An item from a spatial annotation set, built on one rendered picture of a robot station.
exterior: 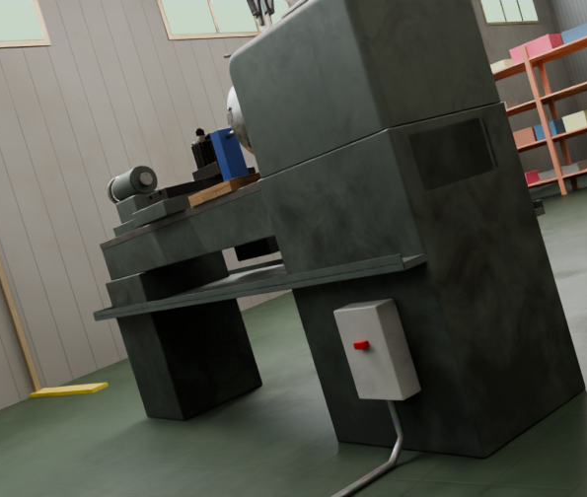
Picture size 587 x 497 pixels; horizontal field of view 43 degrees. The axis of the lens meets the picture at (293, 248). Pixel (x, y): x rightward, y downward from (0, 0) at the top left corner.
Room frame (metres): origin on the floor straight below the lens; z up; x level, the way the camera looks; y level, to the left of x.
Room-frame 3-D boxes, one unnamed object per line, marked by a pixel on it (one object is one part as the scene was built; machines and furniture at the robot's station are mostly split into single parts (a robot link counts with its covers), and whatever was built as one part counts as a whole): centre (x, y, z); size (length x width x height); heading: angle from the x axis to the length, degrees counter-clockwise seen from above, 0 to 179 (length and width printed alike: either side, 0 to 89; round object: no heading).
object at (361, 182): (2.20, -0.33, 0.43); 0.60 x 0.48 x 0.86; 36
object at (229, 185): (2.73, 0.08, 0.89); 0.36 x 0.30 x 0.04; 126
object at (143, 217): (3.08, 0.29, 0.90); 0.53 x 0.30 x 0.06; 126
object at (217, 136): (2.79, 0.13, 1.00); 0.08 x 0.06 x 0.23; 126
